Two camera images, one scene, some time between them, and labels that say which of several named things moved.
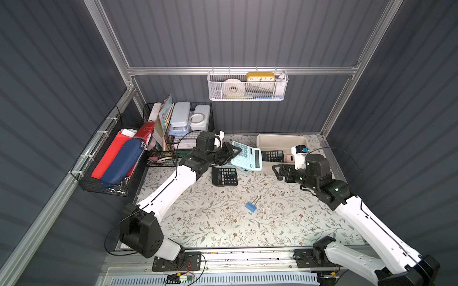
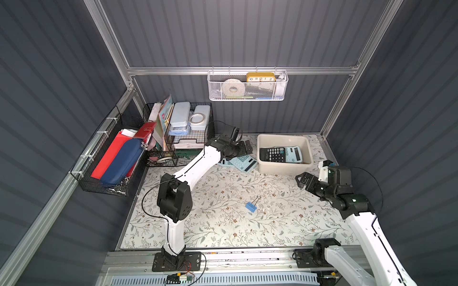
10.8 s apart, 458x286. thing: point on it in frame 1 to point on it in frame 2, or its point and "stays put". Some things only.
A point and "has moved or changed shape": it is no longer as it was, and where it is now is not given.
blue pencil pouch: x=122 y=163 stays put
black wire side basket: x=113 y=159 stays put
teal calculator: x=250 y=157 has moved or changed shape
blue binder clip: x=251 y=205 stays put
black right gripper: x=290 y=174 to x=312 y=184
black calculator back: x=224 y=176 to x=272 y=154
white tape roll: x=233 y=87 stays put
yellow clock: x=252 y=77 stays put
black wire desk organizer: x=178 y=125 stays put
